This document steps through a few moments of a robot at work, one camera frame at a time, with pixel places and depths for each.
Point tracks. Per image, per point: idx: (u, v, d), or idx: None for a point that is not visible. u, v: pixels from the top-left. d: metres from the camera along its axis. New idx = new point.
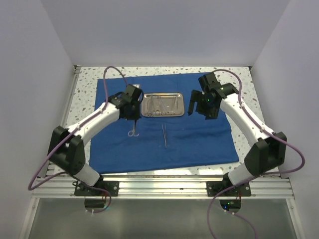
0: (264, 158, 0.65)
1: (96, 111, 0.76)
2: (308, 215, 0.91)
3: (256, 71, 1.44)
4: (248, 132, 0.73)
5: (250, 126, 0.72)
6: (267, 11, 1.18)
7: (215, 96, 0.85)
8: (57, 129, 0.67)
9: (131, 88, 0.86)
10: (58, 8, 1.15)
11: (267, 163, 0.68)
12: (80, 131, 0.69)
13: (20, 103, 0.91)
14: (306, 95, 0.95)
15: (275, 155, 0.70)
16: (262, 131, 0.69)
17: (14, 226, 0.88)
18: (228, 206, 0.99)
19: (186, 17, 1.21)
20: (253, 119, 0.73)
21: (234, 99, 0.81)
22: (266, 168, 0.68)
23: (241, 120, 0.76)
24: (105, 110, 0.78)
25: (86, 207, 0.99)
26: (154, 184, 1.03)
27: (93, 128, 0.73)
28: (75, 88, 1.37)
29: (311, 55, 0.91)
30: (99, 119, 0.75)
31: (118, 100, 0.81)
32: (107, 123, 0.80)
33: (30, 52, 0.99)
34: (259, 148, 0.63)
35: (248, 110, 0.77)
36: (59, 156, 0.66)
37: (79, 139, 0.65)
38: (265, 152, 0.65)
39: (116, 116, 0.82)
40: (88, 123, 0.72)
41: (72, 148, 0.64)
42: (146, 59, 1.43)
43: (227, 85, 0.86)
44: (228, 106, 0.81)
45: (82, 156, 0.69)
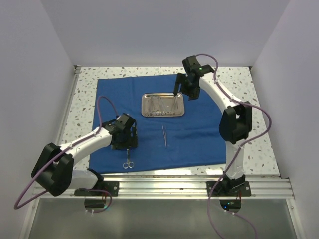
0: (233, 123, 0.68)
1: (89, 134, 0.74)
2: (308, 215, 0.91)
3: (256, 71, 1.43)
4: (220, 103, 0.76)
5: (222, 97, 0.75)
6: (267, 11, 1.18)
7: (194, 75, 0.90)
8: (49, 146, 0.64)
9: (125, 117, 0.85)
10: (57, 8, 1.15)
11: (236, 129, 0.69)
12: (72, 150, 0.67)
13: (20, 103, 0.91)
14: (305, 96, 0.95)
15: (244, 122, 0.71)
16: (232, 101, 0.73)
17: (14, 226, 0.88)
18: (228, 206, 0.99)
19: (186, 17, 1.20)
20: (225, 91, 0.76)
21: (210, 76, 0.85)
22: (236, 134, 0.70)
23: (215, 93, 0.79)
24: (99, 133, 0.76)
25: (86, 207, 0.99)
26: (154, 184, 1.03)
27: (84, 151, 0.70)
28: (75, 88, 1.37)
29: (311, 56, 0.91)
30: (91, 142, 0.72)
31: (112, 127, 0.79)
32: (99, 146, 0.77)
33: (30, 52, 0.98)
34: (228, 114, 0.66)
35: (222, 85, 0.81)
36: (45, 174, 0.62)
37: (70, 158, 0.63)
38: (233, 118, 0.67)
39: (107, 142, 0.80)
40: (80, 144, 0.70)
41: (61, 167, 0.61)
42: (146, 59, 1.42)
43: (205, 65, 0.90)
44: (204, 81, 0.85)
45: (70, 175, 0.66)
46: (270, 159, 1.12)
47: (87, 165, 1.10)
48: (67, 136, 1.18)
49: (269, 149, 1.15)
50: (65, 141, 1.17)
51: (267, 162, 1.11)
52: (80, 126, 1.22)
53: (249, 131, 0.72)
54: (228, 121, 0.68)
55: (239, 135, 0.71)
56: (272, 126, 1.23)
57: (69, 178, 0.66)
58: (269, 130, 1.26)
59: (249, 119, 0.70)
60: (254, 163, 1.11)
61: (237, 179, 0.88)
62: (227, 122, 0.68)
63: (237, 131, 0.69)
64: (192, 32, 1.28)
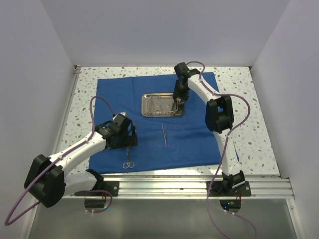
0: (216, 113, 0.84)
1: (82, 141, 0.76)
2: (308, 215, 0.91)
3: (256, 71, 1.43)
4: (205, 98, 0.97)
5: (206, 93, 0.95)
6: (267, 11, 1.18)
7: (183, 78, 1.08)
8: (39, 158, 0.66)
9: (120, 117, 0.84)
10: (57, 8, 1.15)
11: (219, 119, 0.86)
12: (62, 161, 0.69)
13: (20, 104, 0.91)
14: (305, 96, 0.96)
15: (226, 114, 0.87)
16: (214, 95, 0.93)
17: (15, 226, 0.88)
18: (228, 206, 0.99)
19: (186, 17, 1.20)
20: (208, 88, 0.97)
21: (196, 76, 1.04)
22: (220, 123, 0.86)
23: (200, 90, 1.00)
24: (91, 139, 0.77)
25: (86, 207, 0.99)
26: (154, 184, 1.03)
27: (76, 159, 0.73)
28: (75, 88, 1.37)
29: (311, 56, 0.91)
30: (83, 149, 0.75)
31: (106, 129, 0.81)
32: (93, 152, 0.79)
33: (29, 52, 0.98)
34: (210, 105, 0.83)
35: (206, 83, 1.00)
36: (37, 186, 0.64)
37: (60, 170, 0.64)
38: (215, 109, 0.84)
39: (102, 146, 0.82)
40: (72, 152, 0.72)
41: (51, 179, 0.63)
42: (146, 59, 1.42)
43: (193, 70, 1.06)
44: (191, 82, 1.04)
45: (62, 186, 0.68)
46: (270, 159, 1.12)
47: (87, 165, 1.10)
48: (67, 136, 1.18)
49: (269, 149, 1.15)
50: (65, 141, 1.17)
51: (267, 162, 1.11)
52: (80, 126, 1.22)
53: (231, 120, 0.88)
54: (211, 113, 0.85)
55: (224, 125, 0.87)
56: (272, 126, 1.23)
57: (61, 187, 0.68)
58: (269, 130, 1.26)
59: (230, 110, 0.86)
60: (254, 163, 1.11)
61: (236, 177, 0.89)
62: (211, 113, 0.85)
63: (220, 121, 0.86)
64: (192, 32, 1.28)
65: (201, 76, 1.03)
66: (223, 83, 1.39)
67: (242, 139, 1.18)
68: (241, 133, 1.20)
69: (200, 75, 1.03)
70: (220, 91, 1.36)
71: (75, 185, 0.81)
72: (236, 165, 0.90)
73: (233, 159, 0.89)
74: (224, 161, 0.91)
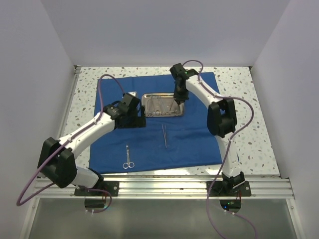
0: (219, 116, 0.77)
1: (90, 122, 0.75)
2: (309, 215, 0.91)
3: (256, 71, 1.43)
4: (206, 101, 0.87)
5: (207, 96, 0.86)
6: (267, 11, 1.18)
7: (180, 79, 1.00)
8: (48, 141, 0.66)
9: (128, 98, 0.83)
10: (57, 8, 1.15)
11: (221, 122, 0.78)
12: (72, 143, 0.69)
13: (20, 104, 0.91)
14: (305, 96, 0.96)
15: (229, 116, 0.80)
16: (215, 97, 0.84)
17: (14, 227, 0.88)
18: (228, 206, 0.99)
19: (186, 17, 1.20)
20: (207, 89, 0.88)
21: (194, 78, 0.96)
22: (222, 127, 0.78)
23: (199, 92, 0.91)
24: (100, 120, 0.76)
25: (86, 207, 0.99)
26: (154, 184, 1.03)
27: (84, 141, 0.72)
28: (75, 88, 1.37)
29: (311, 56, 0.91)
30: (92, 130, 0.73)
31: (115, 110, 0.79)
32: (102, 134, 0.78)
33: (30, 52, 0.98)
34: (212, 108, 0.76)
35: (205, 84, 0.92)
36: (50, 169, 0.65)
37: (70, 152, 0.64)
38: (217, 112, 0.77)
39: (112, 127, 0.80)
40: (81, 134, 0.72)
41: (62, 161, 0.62)
42: (146, 59, 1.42)
43: (190, 69, 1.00)
44: (189, 83, 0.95)
45: (74, 168, 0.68)
46: (270, 159, 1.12)
47: (87, 165, 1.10)
48: None
49: (269, 149, 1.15)
50: None
51: (267, 162, 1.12)
52: (80, 126, 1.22)
53: (235, 123, 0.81)
54: (214, 115, 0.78)
55: (227, 128, 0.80)
56: (272, 126, 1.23)
57: (73, 170, 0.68)
58: (269, 130, 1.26)
59: (233, 113, 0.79)
60: (254, 163, 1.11)
61: (237, 178, 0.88)
62: (213, 116, 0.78)
63: (223, 124, 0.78)
64: (192, 32, 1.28)
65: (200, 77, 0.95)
66: (223, 83, 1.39)
67: (242, 139, 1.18)
68: (242, 133, 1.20)
69: (199, 75, 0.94)
70: (220, 91, 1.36)
71: (81, 179, 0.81)
72: (237, 167, 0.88)
73: (233, 162, 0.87)
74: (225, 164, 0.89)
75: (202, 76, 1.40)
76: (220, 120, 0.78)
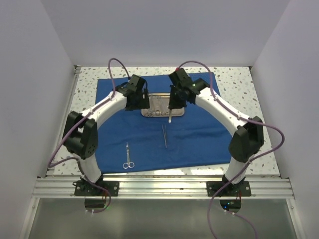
0: (247, 142, 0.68)
1: (105, 98, 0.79)
2: (309, 215, 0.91)
3: (256, 71, 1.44)
4: (226, 122, 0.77)
5: (228, 117, 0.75)
6: (267, 11, 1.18)
7: (188, 94, 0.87)
8: (72, 114, 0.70)
9: (135, 78, 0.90)
10: (57, 8, 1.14)
11: (249, 147, 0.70)
12: (93, 115, 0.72)
13: (20, 104, 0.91)
14: (306, 96, 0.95)
15: (255, 138, 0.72)
16: (239, 119, 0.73)
17: (14, 227, 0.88)
18: (228, 206, 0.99)
19: (186, 17, 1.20)
20: (229, 109, 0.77)
21: (207, 93, 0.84)
22: (250, 152, 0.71)
23: (217, 111, 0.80)
24: (114, 97, 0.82)
25: (86, 207, 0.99)
26: (154, 184, 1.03)
27: (103, 115, 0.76)
28: (75, 88, 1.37)
29: (311, 56, 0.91)
30: (109, 105, 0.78)
31: (125, 89, 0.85)
32: (114, 110, 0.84)
33: (30, 52, 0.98)
34: (240, 135, 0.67)
35: (222, 101, 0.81)
36: (73, 141, 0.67)
37: (93, 121, 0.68)
38: (245, 138, 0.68)
39: (123, 105, 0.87)
40: (99, 109, 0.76)
41: (86, 129, 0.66)
42: (146, 59, 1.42)
43: (198, 81, 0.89)
44: (202, 100, 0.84)
45: (95, 139, 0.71)
46: (270, 159, 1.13)
47: None
48: None
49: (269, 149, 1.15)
50: None
51: (267, 162, 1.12)
52: None
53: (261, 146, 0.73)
54: (240, 141, 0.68)
55: (253, 152, 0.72)
56: (272, 125, 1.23)
57: (94, 141, 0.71)
58: (269, 130, 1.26)
59: (260, 134, 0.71)
60: (254, 163, 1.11)
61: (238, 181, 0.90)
62: (240, 142, 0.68)
63: (250, 149, 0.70)
64: (192, 32, 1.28)
65: (215, 92, 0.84)
66: (223, 83, 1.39)
67: None
68: None
69: (213, 90, 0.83)
70: (220, 91, 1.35)
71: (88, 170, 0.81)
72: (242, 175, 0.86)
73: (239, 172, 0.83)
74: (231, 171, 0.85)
75: (202, 76, 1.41)
76: (248, 145, 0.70)
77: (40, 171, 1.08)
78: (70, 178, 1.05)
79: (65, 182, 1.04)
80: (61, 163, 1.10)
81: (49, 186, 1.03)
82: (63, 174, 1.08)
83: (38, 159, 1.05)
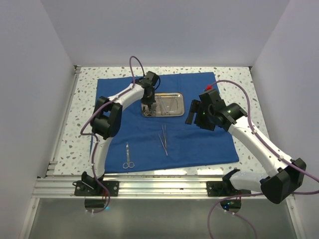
0: (285, 187, 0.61)
1: (128, 88, 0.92)
2: (309, 215, 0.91)
3: (256, 71, 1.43)
4: (263, 159, 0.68)
5: (267, 155, 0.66)
6: (267, 11, 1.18)
7: (222, 120, 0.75)
8: (100, 99, 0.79)
9: (150, 74, 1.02)
10: (57, 8, 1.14)
11: (286, 191, 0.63)
12: (118, 100, 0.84)
13: (20, 104, 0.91)
14: (306, 97, 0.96)
15: (295, 181, 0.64)
16: (280, 160, 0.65)
17: (15, 227, 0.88)
18: (228, 206, 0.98)
19: (186, 17, 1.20)
20: (270, 147, 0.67)
21: (243, 122, 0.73)
22: (285, 194, 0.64)
23: (254, 147, 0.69)
24: (134, 87, 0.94)
25: (86, 207, 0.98)
26: (154, 184, 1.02)
27: (126, 101, 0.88)
28: (75, 88, 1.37)
29: (311, 56, 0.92)
30: (131, 93, 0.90)
31: (141, 82, 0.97)
32: (134, 99, 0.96)
33: (30, 52, 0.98)
34: (282, 180, 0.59)
35: (261, 135, 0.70)
36: (101, 122, 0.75)
37: (119, 105, 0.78)
38: (286, 182, 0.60)
39: (140, 95, 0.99)
40: (123, 95, 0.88)
41: (114, 111, 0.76)
42: (145, 59, 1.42)
43: (234, 106, 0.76)
44: (238, 131, 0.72)
45: (118, 122, 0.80)
46: None
47: (87, 165, 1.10)
48: (67, 136, 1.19)
49: None
50: (65, 141, 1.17)
51: None
52: (80, 126, 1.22)
53: (297, 186, 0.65)
54: (278, 186, 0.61)
55: (288, 192, 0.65)
56: (272, 125, 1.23)
57: (118, 124, 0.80)
58: (269, 130, 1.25)
59: (300, 179, 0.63)
60: (254, 163, 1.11)
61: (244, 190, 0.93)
62: (277, 186, 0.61)
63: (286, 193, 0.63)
64: (192, 32, 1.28)
65: (252, 123, 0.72)
66: (223, 83, 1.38)
67: None
68: None
69: (250, 121, 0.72)
70: (220, 91, 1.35)
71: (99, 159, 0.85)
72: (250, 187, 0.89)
73: (245, 180, 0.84)
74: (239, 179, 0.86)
75: (202, 76, 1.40)
76: (286, 187, 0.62)
77: (40, 171, 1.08)
78: (70, 178, 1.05)
79: (65, 182, 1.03)
80: (61, 163, 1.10)
81: (48, 186, 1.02)
82: (63, 174, 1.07)
83: (38, 159, 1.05)
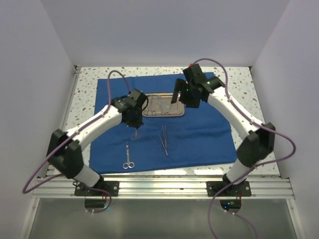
0: (255, 149, 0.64)
1: (98, 115, 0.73)
2: (309, 215, 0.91)
3: (256, 71, 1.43)
4: (238, 126, 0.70)
5: (240, 120, 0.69)
6: (267, 11, 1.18)
7: (201, 91, 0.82)
8: (57, 132, 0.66)
9: (136, 93, 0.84)
10: (57, 8, 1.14)
11: (257, 153, 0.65)
12: (79, 135, 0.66)
13: (20, 103, 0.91)
14: (306, 96, 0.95)
15: (265, 145, 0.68)
16: (251, 124, 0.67)
17: (15, 226, 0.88)
18: (228, 206, 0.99)
19: (186, 17, 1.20)
20: (242, 112, 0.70)
21: (221, 92, 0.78)
22: (257, 158, 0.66)
23: (229, 113, 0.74)
24: (107, 113, 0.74)
25: (86, 207, 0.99)
26: (154, 184, 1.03)
27: (91, 135, 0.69)
28: (75, 88, 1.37)
29: (311, 56, 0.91)
30: (100, 122, 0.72)
31: (122, 103, 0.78)
32: (109, 127, 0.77)
33: (30, 52, 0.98)
34: (251, 141, 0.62)
35: (236, 104, 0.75)
36: (57, 160, 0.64)
37: (77, 143, 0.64)
38: (256, 143, 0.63)
39: (118, 121, 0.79)
40: (88, 126, 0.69)
41: (68, 152, 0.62)
42: (146, 59, 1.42)
43: (213, 78, 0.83)
44: (215, 99, 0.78)
45: (81, 161, 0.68)
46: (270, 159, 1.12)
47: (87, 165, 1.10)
48: None
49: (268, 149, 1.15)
50: None
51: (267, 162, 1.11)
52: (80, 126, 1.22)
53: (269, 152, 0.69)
54: (249, 147, 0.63)
55: (260, 157, 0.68)
56: None
57: (80, 163, 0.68)
58: None
59: (271, 142, 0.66)
60: None
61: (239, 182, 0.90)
62: (249, 148, 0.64)
63: (257, 155, 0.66)
64: (192, 32, 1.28)
65: (229, 93, 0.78)
66: None
67: None
68: None
69: (227, 90, 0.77)
70: None
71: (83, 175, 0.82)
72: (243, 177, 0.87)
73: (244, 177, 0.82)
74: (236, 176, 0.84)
75: None
76: (257, 150, 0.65)
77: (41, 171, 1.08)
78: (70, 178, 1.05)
79: (65, 182, 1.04)
80: None
81: (48, 186, 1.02)
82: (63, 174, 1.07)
83: (38, 159, 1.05)
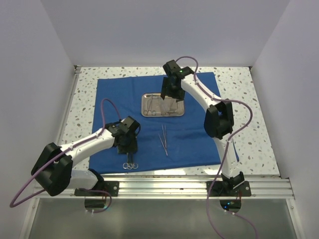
0: (217, 119, 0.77)
1: (92, 135, 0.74)
2: (309, 215, 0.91)
3: (256, 71, 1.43)
4: (203, 103, 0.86)
5: (204, 97, 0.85)
6: (267, 11, 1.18)
7: (176, 79, 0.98)
8: (50, 146, 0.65)
9: (129, 120, 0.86)
10: (57, 8, 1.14)
11: (220, 125, 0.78)
12: (72, 151, 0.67)
13: (19, 103, 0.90)
14: (305, 96, 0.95)
15: (226, 118, 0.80)
16: (213, 100, 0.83)
17: (15, 226, 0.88)
18: (228, 206, 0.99)
19: (186, 17, 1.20)
20: (206, 91, 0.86)
21: (190, 78, 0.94)
22: (220, 130, 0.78)
23: (196, 93, 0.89)
24: (101, 135, 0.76)
25: (86, 207, 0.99)
26: (154, 184, 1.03)
27: (84, 153, 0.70)
28: (75, 88, 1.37)
29: (311, 56, 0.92)
30: (93, 143, 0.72)
31: (116, 128, 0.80)
32: (100, 149, 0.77)
33: (30, 52, 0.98)
34: (211, 112, 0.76)
35: (202, 86, 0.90)
36: (44, 175, 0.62)
37: (70, 160, 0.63)
38: (216, 115, 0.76)
39: (110, 145, 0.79)
40: (82, 144, 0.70)
41: (59, 168, 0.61)
42: (145, 59, 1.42)
43: (185, 68, 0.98)
44: (186, 84, 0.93)
45: (68, 179, 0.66)
46: (270, 159, 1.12)
47: (87, 165, 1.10)
48: (67, 136, 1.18)
49: (269, 149, 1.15)
50: (65, 140, 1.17)
51: (267, 162, 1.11)
52: (80, 126, 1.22)
53: (232, 125, 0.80)
54: (211, 118, 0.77)
55: (225, 130, 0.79)
56: (272, 126, 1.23)
57: (67, 180, 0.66)
58: (269, 130, 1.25)
59: (230, 115, 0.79)
60: (254, 163, 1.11)
61: (236, 178, 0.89)
62: (211, 119, 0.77)
63: (221, 126, 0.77)
64: (192, 32, 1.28)
65: (197, 78, 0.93)
66: (223, 83, 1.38)
67: (242, 139, 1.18)
68: (242, 133, 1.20)
69: (195, 76, 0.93)
70: (220, 91, 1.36)
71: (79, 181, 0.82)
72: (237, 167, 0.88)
73: (233, 163, 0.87)
74: (224, 164, 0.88)
75: (202, 76, 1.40)
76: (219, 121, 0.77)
77: None
78: None
79: None
80: None
81: None
82: None
83: None
